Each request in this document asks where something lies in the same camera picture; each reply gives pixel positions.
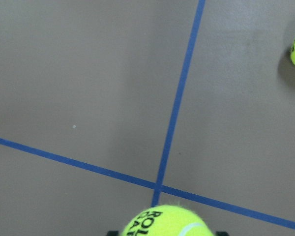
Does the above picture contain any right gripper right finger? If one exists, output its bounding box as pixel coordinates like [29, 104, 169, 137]
[215, 231, 229, 236]

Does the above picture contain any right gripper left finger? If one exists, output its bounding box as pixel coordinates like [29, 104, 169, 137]
[107, 231, 119, 236]

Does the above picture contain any tennis ball with Roland Garros print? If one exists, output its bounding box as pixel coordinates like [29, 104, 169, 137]
[121, 205, 213, 236]

